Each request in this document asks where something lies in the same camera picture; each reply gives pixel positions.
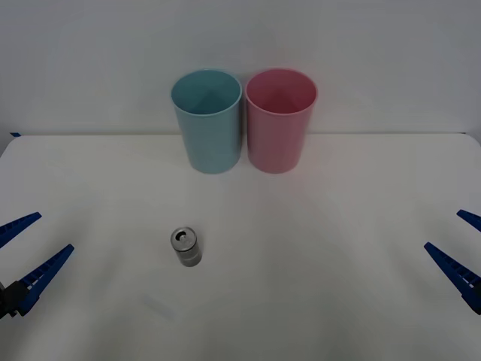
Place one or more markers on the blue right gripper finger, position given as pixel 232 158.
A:
pixel 456 270
pixel 471 219

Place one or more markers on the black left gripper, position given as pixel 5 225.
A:
pixel 5 302

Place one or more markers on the pink plastic bin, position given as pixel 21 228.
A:
pixel 276 146

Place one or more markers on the silver drink can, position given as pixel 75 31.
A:
pixel 187 250

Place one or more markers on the pale blue plastic bin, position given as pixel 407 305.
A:
pixel 210 143

